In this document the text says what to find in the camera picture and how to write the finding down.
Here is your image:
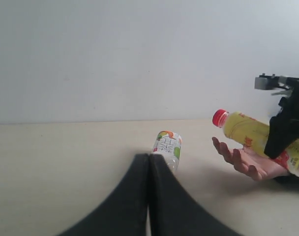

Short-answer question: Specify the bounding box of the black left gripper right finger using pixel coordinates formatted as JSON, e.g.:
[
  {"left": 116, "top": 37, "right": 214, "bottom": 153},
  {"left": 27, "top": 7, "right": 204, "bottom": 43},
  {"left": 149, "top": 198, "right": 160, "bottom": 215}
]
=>
[{"left": 148, "top": 154, "right": 239, "bottom": 236}]

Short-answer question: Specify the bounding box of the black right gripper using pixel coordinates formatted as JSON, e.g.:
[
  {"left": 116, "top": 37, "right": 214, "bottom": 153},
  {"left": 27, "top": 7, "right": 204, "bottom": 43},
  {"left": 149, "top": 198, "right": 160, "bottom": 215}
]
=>
[{"left": 264, "top": 76, "right": 299, "bottom": 159}]

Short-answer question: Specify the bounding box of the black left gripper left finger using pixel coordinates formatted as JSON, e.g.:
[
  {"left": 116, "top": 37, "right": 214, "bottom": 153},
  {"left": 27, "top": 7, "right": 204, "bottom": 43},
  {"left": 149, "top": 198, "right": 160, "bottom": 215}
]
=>
[{"left": 60, "top": 154, "right": 150, "bottom": 236}]

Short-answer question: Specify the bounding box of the yellow bottle red cap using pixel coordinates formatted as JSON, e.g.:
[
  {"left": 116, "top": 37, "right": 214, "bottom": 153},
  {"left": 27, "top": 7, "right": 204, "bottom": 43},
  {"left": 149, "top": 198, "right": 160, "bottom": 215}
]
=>
[{"left": 212, "top": 109, "right": 299, "bottom": 177}]

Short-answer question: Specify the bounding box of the black sleeved forearm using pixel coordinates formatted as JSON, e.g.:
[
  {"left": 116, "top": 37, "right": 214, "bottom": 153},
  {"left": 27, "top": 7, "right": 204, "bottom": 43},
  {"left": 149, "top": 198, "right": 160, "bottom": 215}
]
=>
[{"left": 273, "top": 174, "right": 299, "bottom": 188}]

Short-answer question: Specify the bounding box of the clear bottle fruit label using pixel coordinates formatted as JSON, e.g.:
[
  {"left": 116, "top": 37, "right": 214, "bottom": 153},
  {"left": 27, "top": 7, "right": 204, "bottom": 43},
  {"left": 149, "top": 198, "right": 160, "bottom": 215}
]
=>
[{"left": 152, "top": 130, "right": 182, "bottom": 173}]

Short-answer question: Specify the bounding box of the open bare human hand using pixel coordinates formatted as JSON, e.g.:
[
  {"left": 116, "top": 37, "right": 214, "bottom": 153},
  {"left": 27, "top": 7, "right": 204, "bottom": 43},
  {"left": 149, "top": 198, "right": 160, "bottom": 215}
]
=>
[{"left": 212, "top": 137, "right": 290, "bottom": 181}]

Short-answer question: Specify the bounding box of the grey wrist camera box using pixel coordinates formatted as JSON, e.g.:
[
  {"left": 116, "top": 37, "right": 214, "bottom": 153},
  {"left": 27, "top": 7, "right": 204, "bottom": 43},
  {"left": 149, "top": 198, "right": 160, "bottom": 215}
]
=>
[{"left": 254, "top": 73, "right": 299, "bottom": 97}]

